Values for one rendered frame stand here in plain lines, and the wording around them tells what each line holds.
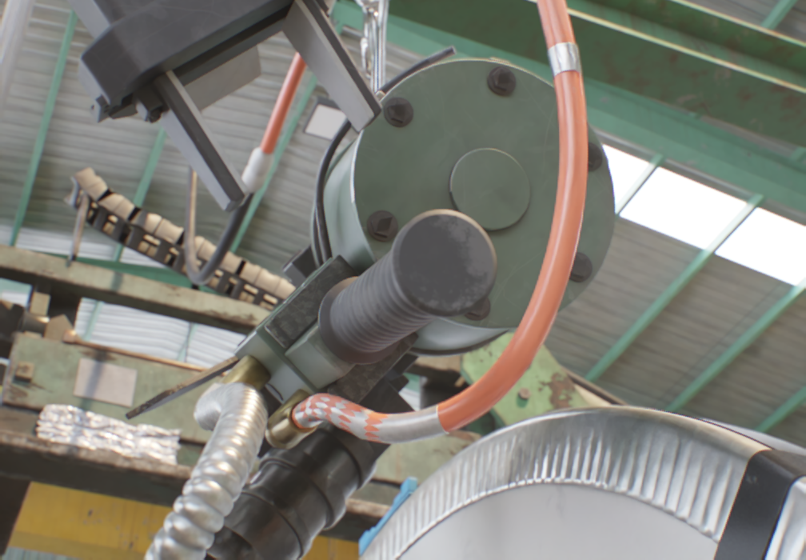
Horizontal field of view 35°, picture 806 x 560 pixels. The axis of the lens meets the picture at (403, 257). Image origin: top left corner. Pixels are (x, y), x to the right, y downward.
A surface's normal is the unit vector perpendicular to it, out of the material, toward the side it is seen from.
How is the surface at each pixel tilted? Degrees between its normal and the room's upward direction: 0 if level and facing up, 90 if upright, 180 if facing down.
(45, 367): 90
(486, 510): 90
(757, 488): 88
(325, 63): 129
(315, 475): 101
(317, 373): 137
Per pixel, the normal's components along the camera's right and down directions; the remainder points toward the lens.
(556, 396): 0.21, -0.62
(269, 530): 0.40, -0.43
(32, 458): 0.00, 0.77
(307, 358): -0.66, 0.66
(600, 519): -0.92, -0.24
